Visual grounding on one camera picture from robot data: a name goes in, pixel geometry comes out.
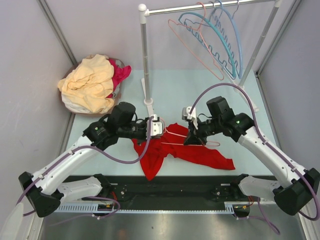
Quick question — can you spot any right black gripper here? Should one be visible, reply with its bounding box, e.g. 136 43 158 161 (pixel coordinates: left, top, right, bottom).
183 116 222 146

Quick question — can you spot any red t shirt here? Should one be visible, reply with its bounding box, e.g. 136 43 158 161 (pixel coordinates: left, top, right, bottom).
127 123 236 181

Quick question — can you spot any pink wire hanger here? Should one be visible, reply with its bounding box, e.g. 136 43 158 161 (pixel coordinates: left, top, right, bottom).
167 2 225 81
159 117 221 148

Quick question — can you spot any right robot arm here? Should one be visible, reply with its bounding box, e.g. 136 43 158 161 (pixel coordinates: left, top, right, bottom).
182 96 320 216

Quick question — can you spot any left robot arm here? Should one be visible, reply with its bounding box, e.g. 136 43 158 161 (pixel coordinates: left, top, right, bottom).
17 102 157 218

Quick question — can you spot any dark blue wavy hanger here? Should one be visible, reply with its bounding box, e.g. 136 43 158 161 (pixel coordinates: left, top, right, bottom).
183 1 238 76

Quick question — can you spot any teal plastic hanger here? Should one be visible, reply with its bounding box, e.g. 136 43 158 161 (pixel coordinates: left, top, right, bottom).
180 12 238 78

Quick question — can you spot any light blue plastic hanger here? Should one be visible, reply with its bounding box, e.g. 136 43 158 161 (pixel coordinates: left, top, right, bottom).
209 0 244 80

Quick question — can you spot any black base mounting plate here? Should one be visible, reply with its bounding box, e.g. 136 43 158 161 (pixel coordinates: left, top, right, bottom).
67 172 262 211

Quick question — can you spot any magenta pink garment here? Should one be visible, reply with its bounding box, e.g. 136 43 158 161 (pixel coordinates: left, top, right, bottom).
107 58 132 99

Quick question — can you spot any brown laundry basket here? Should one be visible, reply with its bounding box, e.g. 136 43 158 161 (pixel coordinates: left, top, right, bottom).
58 56 125 118

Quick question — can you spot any silver white clothes rack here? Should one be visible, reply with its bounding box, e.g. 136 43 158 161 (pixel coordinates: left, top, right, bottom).
138 0 282 116

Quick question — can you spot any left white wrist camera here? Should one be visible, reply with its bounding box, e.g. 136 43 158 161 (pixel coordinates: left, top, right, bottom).
146 114 165 139

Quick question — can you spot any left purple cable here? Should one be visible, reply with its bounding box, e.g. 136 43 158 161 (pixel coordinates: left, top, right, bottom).
16 116 157 217

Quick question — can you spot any purple cable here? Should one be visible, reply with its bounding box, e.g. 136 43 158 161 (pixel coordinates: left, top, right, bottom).
16 116 157 217
189 82 320 221

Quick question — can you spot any white slotted cable duct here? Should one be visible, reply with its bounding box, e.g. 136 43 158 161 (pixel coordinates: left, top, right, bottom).
54 202 244 215

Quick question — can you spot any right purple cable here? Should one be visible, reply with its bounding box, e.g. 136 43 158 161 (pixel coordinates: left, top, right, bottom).
189 82 320 221

